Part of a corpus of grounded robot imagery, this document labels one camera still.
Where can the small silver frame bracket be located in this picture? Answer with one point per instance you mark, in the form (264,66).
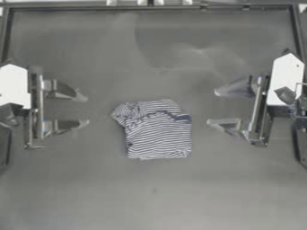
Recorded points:
(187,2)
(159,2)
(142,2)
(111,2)

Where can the black table frame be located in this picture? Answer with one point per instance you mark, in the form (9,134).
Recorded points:
(60,6)

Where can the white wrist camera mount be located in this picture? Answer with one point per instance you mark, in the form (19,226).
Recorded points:
(286,77)
(13,85)

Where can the navy white striped t-shirt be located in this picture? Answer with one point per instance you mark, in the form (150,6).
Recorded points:
(155,131)

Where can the black rounded side bracket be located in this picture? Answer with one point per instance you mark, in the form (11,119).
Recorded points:
(302,146)
(4,149)

